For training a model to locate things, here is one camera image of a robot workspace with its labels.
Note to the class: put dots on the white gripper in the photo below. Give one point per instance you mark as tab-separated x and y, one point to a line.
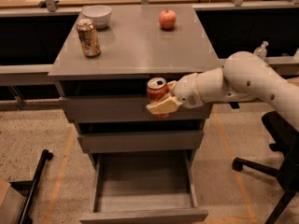
186	89

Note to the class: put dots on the red coke can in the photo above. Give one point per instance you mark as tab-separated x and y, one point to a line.
157	91

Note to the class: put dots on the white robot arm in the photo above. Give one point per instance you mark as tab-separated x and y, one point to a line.
243	77

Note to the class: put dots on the grey middle drawer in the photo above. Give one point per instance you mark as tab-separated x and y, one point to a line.
146	141

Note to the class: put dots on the grey drawer cabinet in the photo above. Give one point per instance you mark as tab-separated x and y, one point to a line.
135	49

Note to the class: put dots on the grey top drawer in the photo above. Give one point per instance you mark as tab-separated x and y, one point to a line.
91	109

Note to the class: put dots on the gold white soda can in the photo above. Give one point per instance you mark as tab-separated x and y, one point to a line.
87	35

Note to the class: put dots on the open grey bottom drawer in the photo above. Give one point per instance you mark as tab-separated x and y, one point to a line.
144	188

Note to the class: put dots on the red apple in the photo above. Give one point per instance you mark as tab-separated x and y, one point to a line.
167	19

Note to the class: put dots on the clear sanitizer bottle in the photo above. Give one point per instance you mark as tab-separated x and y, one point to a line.
261	51

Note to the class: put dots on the white bowl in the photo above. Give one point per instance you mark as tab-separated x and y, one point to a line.
99	14

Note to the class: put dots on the grey desk rail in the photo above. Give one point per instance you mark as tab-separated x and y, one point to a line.
18	75

